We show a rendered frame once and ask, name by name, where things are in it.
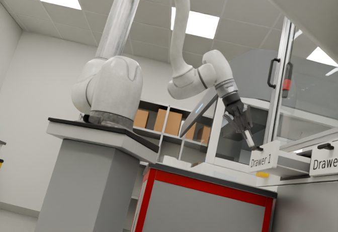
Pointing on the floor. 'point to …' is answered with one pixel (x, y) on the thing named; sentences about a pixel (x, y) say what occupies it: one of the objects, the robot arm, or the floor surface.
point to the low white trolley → (199, 203)
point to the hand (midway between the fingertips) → (248, 138)
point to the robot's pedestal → (91, 180)
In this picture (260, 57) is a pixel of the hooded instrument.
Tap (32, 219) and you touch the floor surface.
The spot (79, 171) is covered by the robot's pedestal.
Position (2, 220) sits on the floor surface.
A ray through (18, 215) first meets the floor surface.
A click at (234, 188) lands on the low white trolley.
